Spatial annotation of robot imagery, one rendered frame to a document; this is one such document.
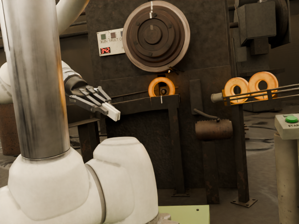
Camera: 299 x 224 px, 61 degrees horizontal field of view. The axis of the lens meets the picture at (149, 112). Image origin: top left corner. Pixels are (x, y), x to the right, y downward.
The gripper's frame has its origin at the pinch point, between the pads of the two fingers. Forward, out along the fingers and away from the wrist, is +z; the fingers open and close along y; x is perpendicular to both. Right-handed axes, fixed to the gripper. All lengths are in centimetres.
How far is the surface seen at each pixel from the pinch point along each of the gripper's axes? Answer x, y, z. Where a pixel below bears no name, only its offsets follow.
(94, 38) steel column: 106, 230, -306
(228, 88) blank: 21, 95, 0
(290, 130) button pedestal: 3, 47, 44
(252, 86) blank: 13, 94, 13
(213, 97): 30, 94, -7
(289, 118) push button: 1, 51, 41
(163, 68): 23, 86, -45
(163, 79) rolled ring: 31, 86, -43
